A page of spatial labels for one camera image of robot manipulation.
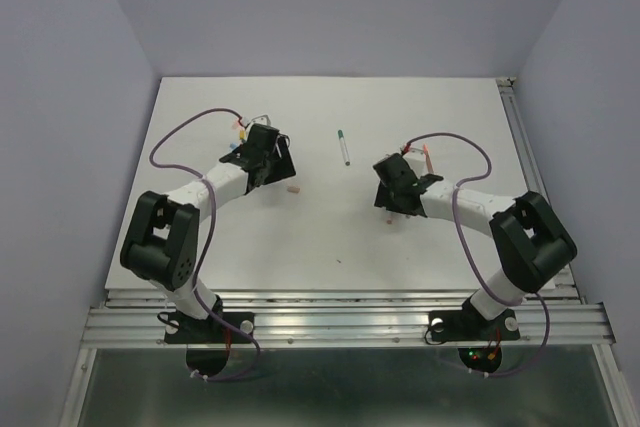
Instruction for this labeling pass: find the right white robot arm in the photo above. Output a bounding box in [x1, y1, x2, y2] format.
[373, 153, 577, 337]

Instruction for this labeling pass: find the aluminium rail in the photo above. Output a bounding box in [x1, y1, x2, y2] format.
[59, 289, 616, 427]
[496, 77, 583, 302]

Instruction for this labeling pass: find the green cap marker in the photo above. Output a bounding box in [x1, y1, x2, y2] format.
[337, 129, 351, 166]

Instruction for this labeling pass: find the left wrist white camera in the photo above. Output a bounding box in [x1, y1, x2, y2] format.
[247, 114, 272, 128]

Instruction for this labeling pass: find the aluminium right side rail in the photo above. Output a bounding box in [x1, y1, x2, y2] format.
[496, 77, 583, 302]

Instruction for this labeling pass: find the orange highlighter pen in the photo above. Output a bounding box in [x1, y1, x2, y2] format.
[422, 144, 435, 174]

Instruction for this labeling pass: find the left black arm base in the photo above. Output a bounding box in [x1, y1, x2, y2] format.
[156, 298, 260, 382]

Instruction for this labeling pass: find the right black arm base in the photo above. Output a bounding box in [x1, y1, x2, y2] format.
[423, 299, 521, 376]

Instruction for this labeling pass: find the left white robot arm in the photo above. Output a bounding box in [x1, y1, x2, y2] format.
[120, 124, 296, 341]

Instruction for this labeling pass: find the aluminium front rail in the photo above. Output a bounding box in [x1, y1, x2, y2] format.
[59, 289, 616, 427]

